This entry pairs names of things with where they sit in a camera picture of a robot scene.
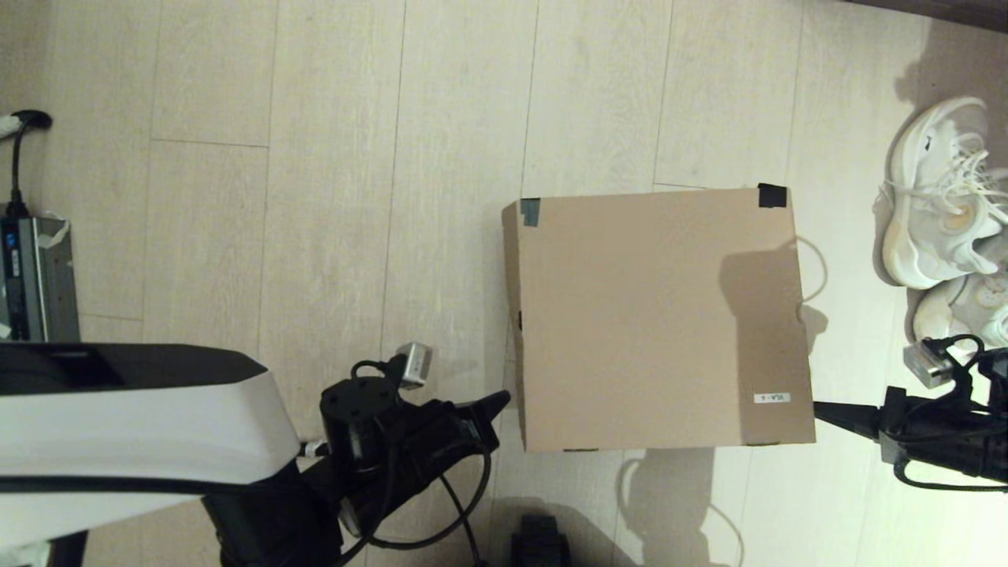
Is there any white mesh sneaker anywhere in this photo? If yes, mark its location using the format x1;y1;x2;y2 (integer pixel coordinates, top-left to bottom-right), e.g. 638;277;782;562
911;264;1008;349

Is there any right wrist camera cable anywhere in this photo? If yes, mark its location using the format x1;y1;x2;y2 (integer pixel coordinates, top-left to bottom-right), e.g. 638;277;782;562
892;334;1008;494

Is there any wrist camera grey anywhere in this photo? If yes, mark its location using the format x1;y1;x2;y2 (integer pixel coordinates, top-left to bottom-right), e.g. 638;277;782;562
902;339;958;390
393;341;435;391

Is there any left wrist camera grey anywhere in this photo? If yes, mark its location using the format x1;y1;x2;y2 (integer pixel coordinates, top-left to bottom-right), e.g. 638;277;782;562
393;341;435;391

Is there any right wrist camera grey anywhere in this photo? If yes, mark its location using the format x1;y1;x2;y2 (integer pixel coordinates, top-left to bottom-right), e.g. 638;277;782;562
902;339;958;390

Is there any white sneaker yellow insole logo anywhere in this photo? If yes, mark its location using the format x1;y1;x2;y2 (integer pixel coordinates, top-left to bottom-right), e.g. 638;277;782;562
873;95;1008;291

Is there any black plug cable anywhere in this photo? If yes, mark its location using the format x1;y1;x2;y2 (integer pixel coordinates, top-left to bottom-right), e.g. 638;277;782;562
4;109;53;219

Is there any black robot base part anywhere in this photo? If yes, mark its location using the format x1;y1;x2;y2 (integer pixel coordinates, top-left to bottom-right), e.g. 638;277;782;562
510;515;570;567

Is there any brown cardboard shoe box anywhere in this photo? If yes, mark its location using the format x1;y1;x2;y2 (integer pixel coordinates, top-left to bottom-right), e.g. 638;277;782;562
502;183;818;454

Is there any grey power adapter box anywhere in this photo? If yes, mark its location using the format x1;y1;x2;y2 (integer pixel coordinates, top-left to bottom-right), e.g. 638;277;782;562
0;213;80;344

